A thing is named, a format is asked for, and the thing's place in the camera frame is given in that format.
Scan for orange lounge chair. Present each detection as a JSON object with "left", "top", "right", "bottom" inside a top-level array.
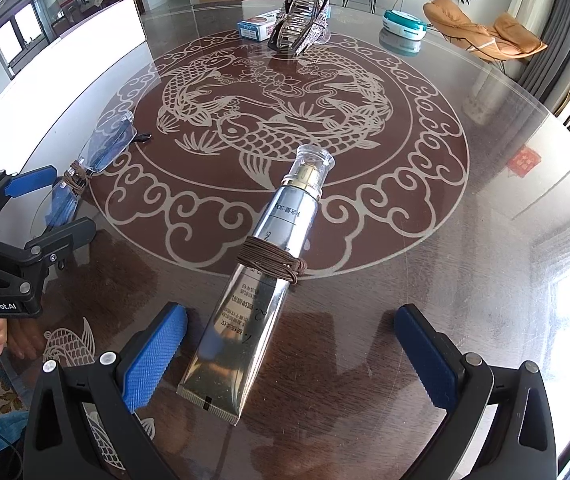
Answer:
[{"left": 423, "top": 0, "right": 547, "bottom": 62}]

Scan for clear blue glasses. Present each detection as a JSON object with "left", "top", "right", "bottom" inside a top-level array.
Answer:
[{"left": 31, "top": 110, "right": 151, "bottom": 234}]

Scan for teal white round container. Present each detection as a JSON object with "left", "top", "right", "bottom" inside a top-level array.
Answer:
[{"left": 383, "top": 9, "right": 429, "bottom": 41}]

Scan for silver cosmetic tube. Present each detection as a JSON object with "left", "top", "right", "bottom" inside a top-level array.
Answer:
[{"left": 177, "top": 144, "right": 335, "bottom": 426}]

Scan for blue white toothpaste box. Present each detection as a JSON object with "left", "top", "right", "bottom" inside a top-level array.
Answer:
[{"left": 236, "top": 9, "right": 279, "bottom": 42}]

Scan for grey curtain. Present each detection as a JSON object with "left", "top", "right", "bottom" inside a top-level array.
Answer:
[{"left": 517, "top": 0, "right": 570, "bottom": 110}]

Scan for rhinestone hair claw clip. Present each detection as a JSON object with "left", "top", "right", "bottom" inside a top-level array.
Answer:
[{"left": 268, "top": 0, "right": 331, "bottom": 58}]

